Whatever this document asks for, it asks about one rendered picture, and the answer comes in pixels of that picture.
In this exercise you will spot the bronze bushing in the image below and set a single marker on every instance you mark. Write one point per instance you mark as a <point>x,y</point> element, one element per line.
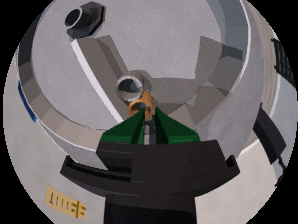
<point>146,98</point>

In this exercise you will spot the blue open crate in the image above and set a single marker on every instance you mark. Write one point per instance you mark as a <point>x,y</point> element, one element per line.
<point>33,116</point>

